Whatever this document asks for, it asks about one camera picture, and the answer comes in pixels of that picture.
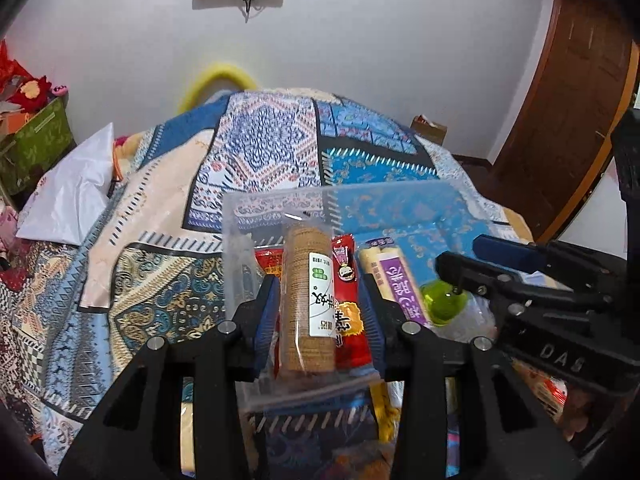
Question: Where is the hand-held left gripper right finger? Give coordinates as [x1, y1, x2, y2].
[356, 276, 586, 480]

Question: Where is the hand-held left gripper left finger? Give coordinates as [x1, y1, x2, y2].
[57, 275, 281, 480]

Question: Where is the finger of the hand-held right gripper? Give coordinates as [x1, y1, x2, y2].
[434, 251, 608, 311]
[472, 233, 628, 286]

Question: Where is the red snack packet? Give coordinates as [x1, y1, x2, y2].
[330, 234, 379, 372]
[254, 247, 287, 283]

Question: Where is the round cracker roll packet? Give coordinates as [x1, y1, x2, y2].
[276, 225, 339, 374]

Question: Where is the clear plastic storage box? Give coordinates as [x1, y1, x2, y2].
[220, 180, 501, 413]

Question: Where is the green-lid jelly cup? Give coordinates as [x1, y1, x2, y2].
[419, 281, 472, 329]

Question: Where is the yellow purple-label snack packet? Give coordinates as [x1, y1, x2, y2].
[357, 239, 434, 332]

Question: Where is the red flat snack packet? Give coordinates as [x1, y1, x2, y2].
[254, 247, 287, 283]

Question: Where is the orange snack bag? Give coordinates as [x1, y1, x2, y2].
[517, 364, 597, 442]

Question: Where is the patterned patchwork blanket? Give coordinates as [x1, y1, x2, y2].
[0, 88, 533, 480]

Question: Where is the brown cardboard box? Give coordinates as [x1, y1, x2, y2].
[410, 115, 449, 149]

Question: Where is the brown wooden door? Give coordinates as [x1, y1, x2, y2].
[491, 0, 640, 247]

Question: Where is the white plastic bag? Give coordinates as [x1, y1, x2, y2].
[15, 122, 119, 247]

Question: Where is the yellow hoop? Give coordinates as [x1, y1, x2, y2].
[177, 62, 259, 114]

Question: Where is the green storage box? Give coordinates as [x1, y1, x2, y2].
[0, 97, 77, 197]

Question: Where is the red plush toy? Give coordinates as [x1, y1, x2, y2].
[0, 40, 72, 112]

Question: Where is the black hanging cable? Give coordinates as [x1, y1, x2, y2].
[238, 0, 267, 24]

